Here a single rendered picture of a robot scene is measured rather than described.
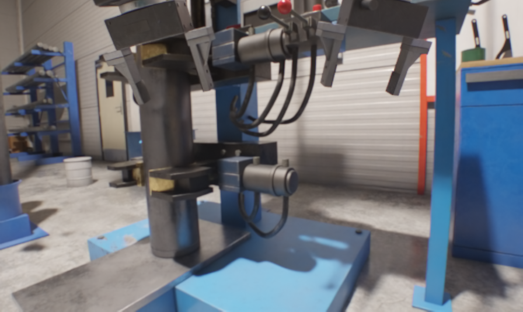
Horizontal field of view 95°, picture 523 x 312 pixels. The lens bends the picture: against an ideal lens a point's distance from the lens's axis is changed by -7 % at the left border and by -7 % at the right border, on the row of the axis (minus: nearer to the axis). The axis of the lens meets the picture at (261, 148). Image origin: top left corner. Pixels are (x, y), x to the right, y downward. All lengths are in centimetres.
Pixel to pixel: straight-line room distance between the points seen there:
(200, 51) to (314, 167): 256
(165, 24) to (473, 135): 136
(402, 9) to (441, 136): 62
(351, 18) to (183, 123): 80
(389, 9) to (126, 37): 42
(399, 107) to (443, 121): 167
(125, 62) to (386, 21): 44
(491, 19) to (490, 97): 135
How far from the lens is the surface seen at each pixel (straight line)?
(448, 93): 104
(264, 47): 92
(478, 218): 158
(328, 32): 46
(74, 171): 373
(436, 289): 121
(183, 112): 109
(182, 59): 94
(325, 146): 285
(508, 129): 152
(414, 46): 53
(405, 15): 50
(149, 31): 48
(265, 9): 73
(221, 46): 101
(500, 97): 152
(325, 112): 284
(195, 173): 93
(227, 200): 150
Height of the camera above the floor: 69
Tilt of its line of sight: 6 degrees down
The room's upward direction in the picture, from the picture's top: 2 degrees counter-clockwise
